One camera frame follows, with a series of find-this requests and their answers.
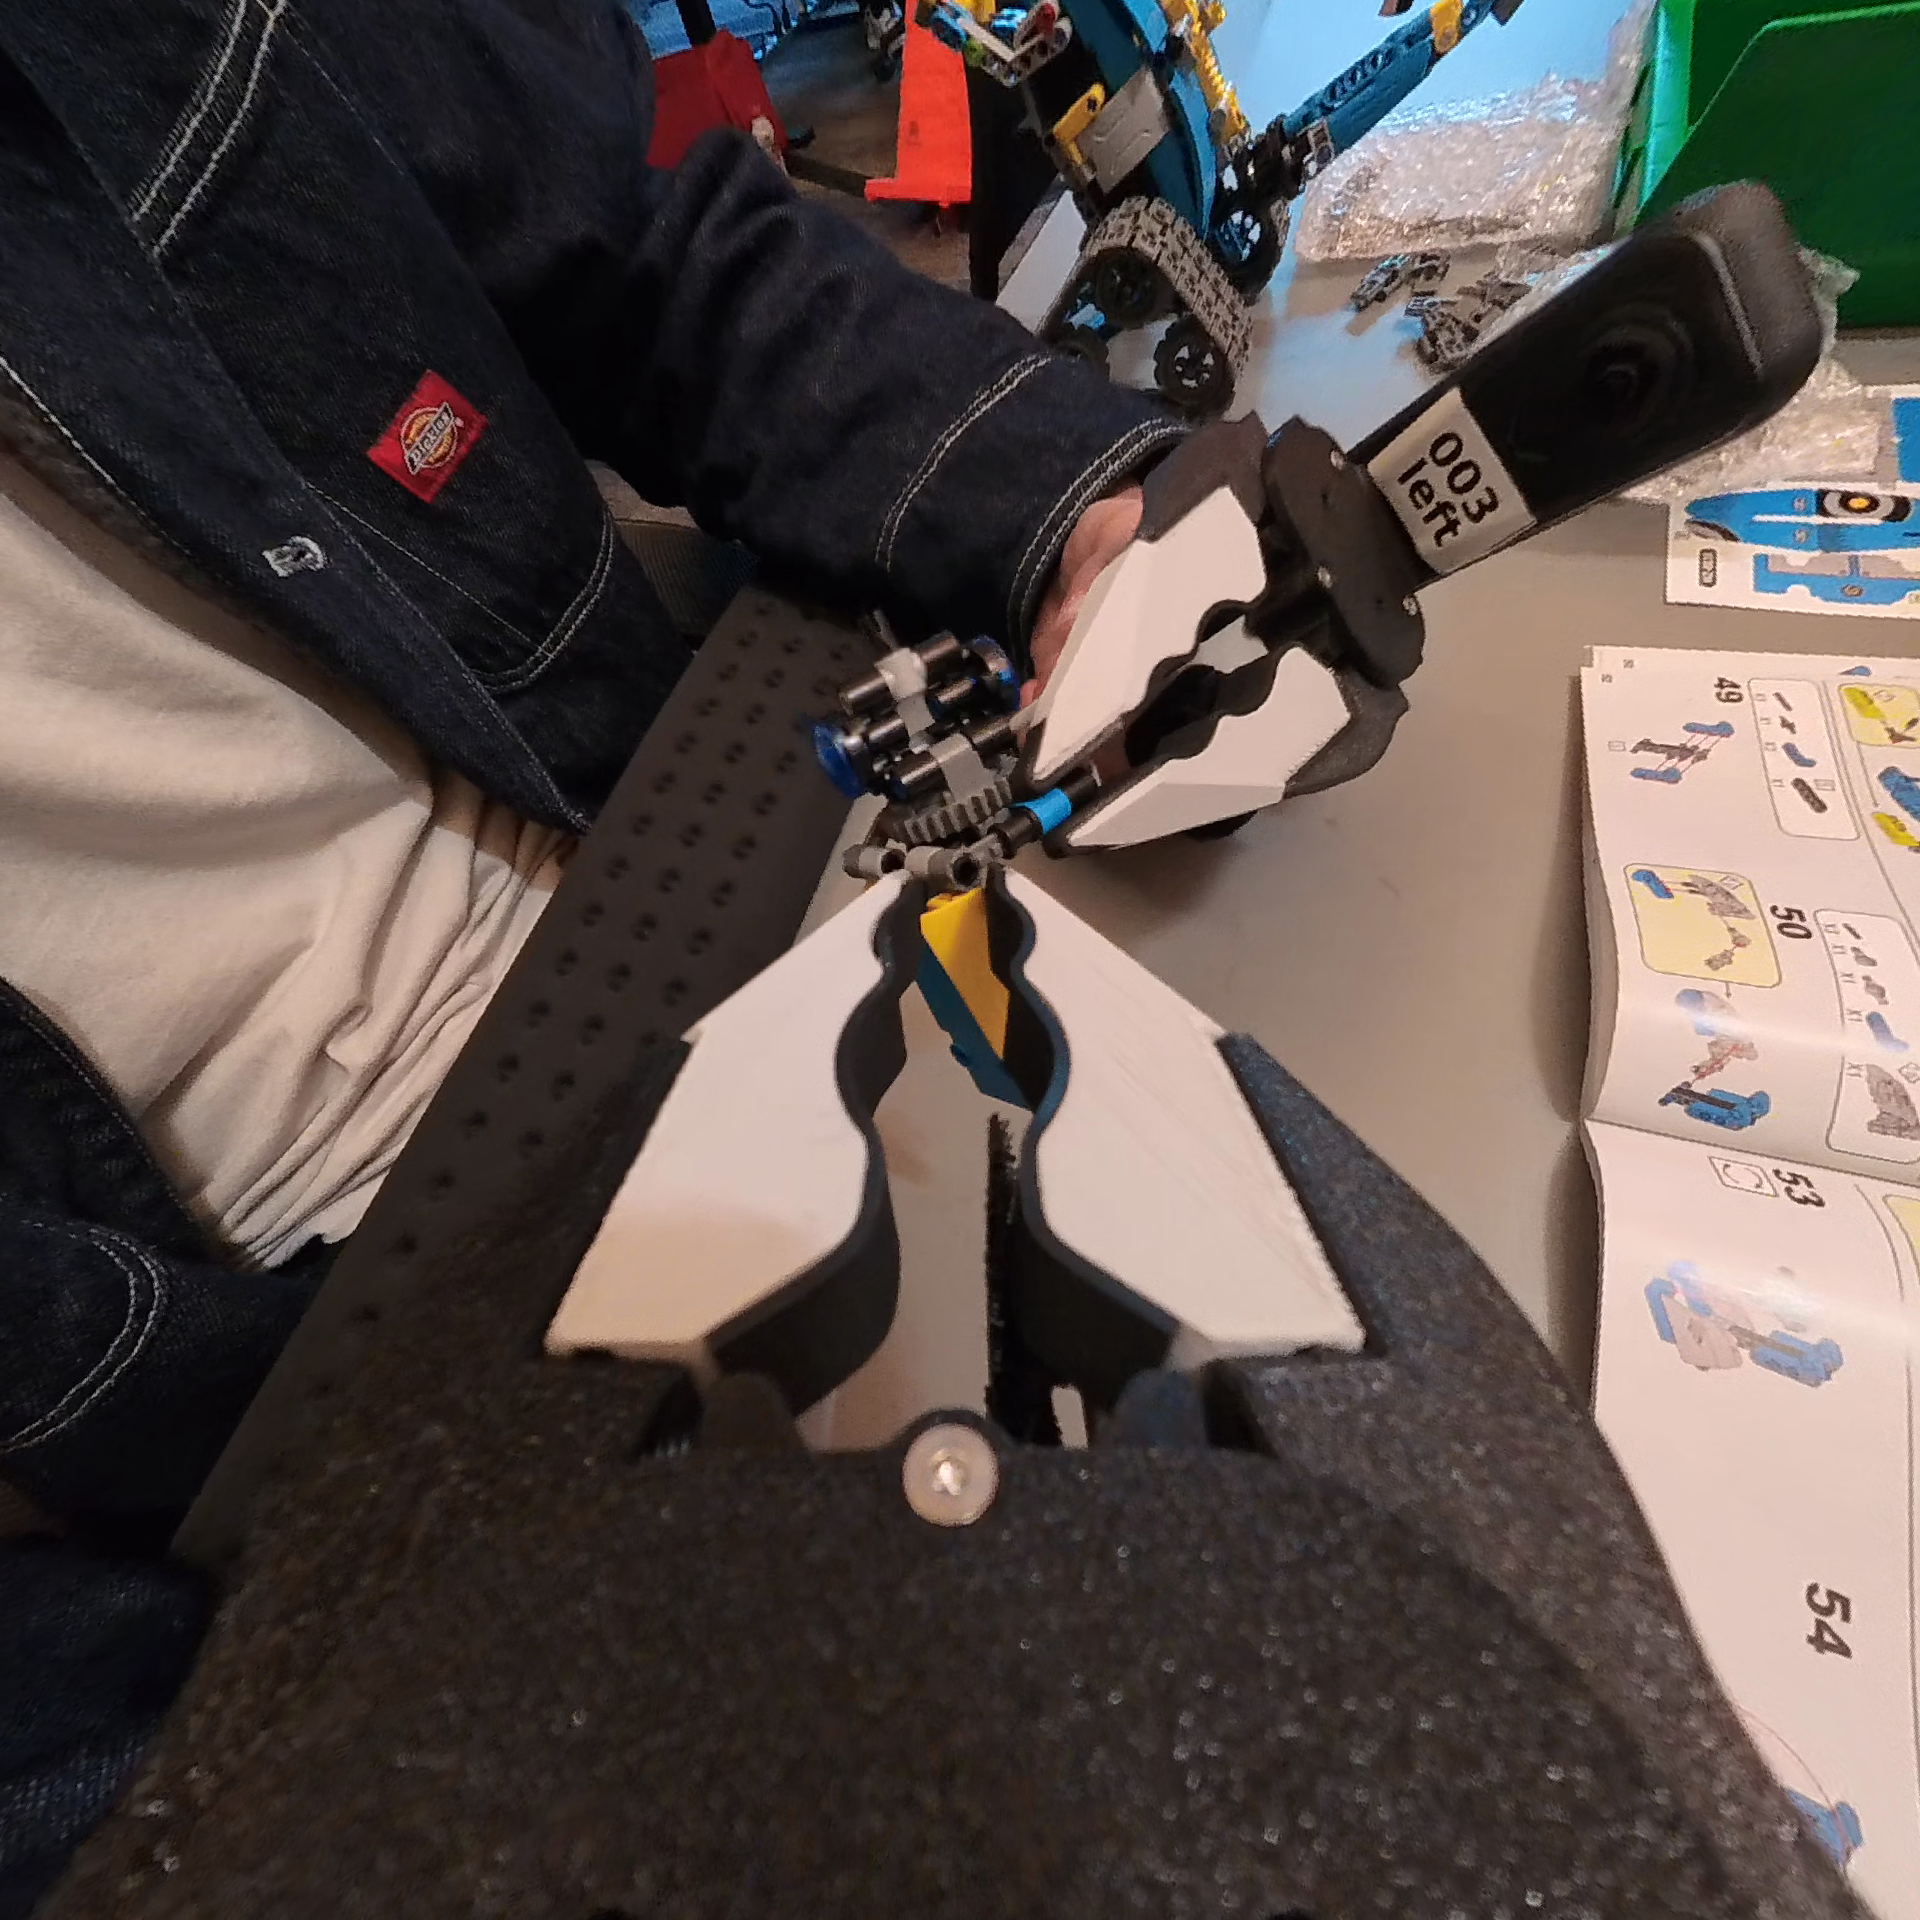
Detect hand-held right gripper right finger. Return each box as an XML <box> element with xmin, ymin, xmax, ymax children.
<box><xmin>992</xmin><ymin>872</ymin><xmax>1369</xmax><ymax>1376</ymax></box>

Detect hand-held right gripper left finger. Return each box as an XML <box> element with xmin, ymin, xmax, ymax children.
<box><xmin>545</xmin><ymin>872</ymin><xmax>921</xmax><ymax>1412</ymax></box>

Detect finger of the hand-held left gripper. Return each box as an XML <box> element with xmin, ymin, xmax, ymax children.
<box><xmin>1050</xmin><ymin>656</ymin><xmax>1361</xmax><ymax>857</ymax></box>
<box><xmin>1027</xmin><ymin>487</ymin><xmax>1278</xmax><ymax>777</ymax></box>

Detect black blue domed brick assembly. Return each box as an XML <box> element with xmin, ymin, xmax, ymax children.
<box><xmin>809</xmin><ymin>630</ymin><xmax>1074</xmax><ymax>857</ymax></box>

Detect yellow blue brick assembly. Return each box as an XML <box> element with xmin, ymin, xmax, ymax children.
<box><xmin>840</xmin><ymin>836</ymin><xmax>1037</xmax><ymax>1113</ymax></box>

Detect person's left forearm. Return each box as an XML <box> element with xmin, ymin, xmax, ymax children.
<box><xmin>598</xmin><ymin>127</ymin><xmax>1203</xmax><ymax>647</ymax></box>

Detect person's left hand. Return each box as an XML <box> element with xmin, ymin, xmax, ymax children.
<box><xmin>1027</xmin><ymin>496</ymin><xmax>1150</xmax><ymax>711</ymax></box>

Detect loose grey tread links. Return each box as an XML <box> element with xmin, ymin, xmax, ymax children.
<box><xmin>1347</xmin><ymin>247</ymin><xmax>1614</xmax><ymax>376</ymax></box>

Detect blue sticker sheet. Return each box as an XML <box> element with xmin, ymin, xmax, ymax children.
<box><xmin>1664</xmin><ymin>387</ymin><xmax>1920</xmax><ymax>620</ymax></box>

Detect green plastic bin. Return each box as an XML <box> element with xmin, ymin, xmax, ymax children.
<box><xmin>1612</xmin><ymin>0</ymin><xmax>1920</xmax><ymax>332</ymax></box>

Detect black dimpled foam mat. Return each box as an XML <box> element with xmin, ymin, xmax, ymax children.
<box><xmin>172</xmin><ymin>584</ymin><xmax>902</xmax><ymax>1567</ymax></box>

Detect tracked toy brick vehicle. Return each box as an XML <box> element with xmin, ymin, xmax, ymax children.
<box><xmin>914</xmin><ymin>0</ymin><xmax>1298</xmax><ymax>415</ymax></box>

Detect orange traffic cone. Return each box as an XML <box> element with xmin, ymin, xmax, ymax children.
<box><xmin>867</xmin><ymin>0</ymin><xmax>977</xmax><ymax>208</ymax></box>

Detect open instruction booklet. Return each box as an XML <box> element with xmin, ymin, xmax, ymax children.
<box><xmin>1578</xmin><ymin>644</ymin><xmax>1920</xmax><ymax>1920</ymax></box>

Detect white garment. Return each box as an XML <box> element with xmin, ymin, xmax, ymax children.
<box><xmin>0</xmin><ymin>449</ymin><xmax>579</xmax><ymax>1278</ymax></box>

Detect red plastic object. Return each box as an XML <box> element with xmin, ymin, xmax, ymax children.
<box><xmin>645</xmin><ymin>28</ymin><xmax>794</xmax><ymax>173</ymax></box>

